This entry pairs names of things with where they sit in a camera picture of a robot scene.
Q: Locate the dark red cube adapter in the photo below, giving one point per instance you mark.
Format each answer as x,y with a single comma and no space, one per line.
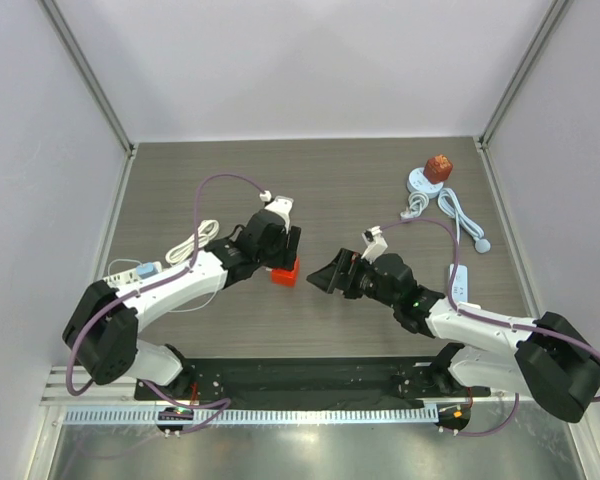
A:
438,169

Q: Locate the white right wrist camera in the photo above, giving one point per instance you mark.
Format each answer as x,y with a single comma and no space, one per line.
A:
375,242

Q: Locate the white slotted cable duct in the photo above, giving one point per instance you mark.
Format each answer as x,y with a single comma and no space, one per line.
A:
159,415

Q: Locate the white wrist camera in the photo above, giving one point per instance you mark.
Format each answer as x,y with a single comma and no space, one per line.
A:
279,205
375,242

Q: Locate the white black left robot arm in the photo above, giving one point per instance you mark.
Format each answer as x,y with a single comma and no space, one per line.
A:
103,332

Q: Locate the aluminium rail front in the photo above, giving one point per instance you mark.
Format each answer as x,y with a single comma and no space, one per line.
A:
470,372

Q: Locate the white power strip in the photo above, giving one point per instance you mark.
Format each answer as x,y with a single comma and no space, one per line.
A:
122,278

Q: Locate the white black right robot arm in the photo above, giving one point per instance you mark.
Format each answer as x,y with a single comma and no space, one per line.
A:
545,359

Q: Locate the round light blue socket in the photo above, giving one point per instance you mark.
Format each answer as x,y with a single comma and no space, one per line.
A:
418,183

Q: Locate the light blue charger plug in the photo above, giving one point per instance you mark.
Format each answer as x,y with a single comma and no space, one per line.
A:
146,270

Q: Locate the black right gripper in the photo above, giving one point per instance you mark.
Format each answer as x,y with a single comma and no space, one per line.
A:
350,275

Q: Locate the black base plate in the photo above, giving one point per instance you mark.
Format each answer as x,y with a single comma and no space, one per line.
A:
316,384

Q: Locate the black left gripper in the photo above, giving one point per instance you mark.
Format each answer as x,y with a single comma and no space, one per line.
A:
287,254

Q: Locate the light blue power strip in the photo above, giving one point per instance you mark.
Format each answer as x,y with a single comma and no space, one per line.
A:
460,286

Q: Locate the orange-red cube socket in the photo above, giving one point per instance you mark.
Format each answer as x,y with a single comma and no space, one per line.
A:
287,278

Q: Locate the aluminium frame post right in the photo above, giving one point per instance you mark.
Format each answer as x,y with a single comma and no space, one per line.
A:
549,23

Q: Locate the aluminium frame post left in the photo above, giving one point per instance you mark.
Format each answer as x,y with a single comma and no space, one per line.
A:
71,45

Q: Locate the aluminium frame post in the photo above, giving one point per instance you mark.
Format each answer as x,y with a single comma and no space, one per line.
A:
71,45
549,23

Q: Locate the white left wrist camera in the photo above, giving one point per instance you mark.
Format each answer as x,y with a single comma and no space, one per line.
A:
279,205

